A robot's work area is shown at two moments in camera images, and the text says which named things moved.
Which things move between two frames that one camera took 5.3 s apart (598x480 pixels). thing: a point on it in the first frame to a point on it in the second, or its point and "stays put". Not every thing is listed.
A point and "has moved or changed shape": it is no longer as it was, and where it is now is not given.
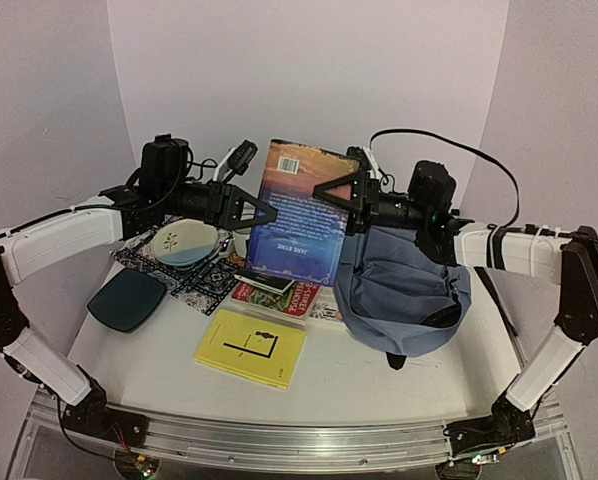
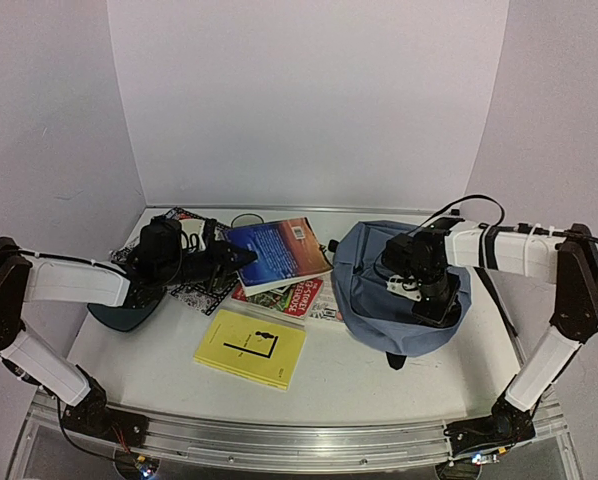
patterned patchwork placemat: [201, 286] stays put
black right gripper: [370, 197] to [437, 310]
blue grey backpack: [397, 298] stays put
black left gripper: [225, 205] to [222, 259]
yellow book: [259, 350] stays put
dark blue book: [306, 237] has moved or changed shape
